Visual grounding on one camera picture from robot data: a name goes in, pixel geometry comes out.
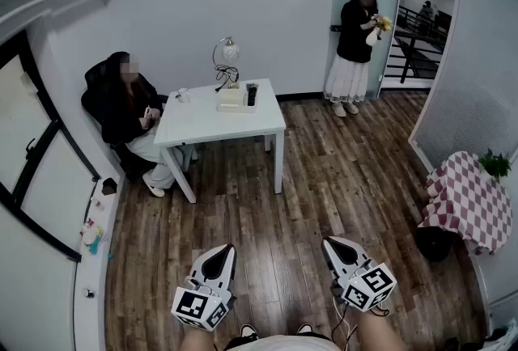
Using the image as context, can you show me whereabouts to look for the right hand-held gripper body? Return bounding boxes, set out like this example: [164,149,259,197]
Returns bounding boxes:
[329,261,398,315]

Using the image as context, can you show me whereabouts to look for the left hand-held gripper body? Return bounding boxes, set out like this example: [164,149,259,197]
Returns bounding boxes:
[171,275,238,332]

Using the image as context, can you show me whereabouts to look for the white organizer tray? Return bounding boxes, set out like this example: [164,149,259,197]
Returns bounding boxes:
[217,88,260,114]

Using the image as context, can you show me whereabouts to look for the person's left forearm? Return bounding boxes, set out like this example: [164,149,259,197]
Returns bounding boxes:
[179,326,216,351]

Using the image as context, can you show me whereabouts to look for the person's right forearm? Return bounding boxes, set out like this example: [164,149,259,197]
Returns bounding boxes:
[357,311,401,351]

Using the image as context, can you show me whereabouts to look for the small dark box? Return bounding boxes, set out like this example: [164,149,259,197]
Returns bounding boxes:
[100,177,119,197]

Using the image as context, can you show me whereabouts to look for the black round bin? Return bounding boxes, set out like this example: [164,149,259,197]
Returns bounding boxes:
[415,226,456,263]

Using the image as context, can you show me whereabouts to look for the person's white shirt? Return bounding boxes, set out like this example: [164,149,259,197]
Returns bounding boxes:
[225,335,342,351]

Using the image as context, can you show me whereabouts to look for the pile of colourful items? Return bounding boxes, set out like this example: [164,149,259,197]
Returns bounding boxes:
[79,218,108,256]

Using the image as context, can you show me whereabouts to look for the checkered tablecloth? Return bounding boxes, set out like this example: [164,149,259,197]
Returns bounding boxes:
[418,150,513,256]

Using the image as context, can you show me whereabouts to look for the white bag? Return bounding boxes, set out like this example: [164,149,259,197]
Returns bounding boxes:
[483,319,518,351]

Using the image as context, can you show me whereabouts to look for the white table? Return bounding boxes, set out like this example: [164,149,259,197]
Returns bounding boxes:
[153,78,287,204]

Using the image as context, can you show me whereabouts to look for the green potted plant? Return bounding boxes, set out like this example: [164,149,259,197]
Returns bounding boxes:
[478,149,512,180]

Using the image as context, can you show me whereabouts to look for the black framed window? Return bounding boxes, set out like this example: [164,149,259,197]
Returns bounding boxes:
[0,32,102,264]

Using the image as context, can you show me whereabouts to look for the black office chair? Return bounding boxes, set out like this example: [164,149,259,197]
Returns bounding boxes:
[80,59,137,180]

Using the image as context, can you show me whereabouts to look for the black railing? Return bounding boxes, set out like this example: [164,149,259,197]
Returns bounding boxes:
[384,5,452,85]

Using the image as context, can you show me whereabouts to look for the glass partition with blinds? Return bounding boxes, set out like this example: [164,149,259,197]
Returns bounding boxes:
[408,0,518,169]

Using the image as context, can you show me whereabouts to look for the white globe table lamp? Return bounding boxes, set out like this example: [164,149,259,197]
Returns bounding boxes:
[212,36,242,90]

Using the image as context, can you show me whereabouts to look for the yellow flowers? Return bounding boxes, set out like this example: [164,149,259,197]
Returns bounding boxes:
[374,15,394,35]

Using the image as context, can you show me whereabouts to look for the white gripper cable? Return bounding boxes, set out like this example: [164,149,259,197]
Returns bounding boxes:
[332,294,358,345]

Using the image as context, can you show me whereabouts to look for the black lamp cable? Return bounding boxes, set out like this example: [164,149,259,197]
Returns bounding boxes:
[214,65,240,94]

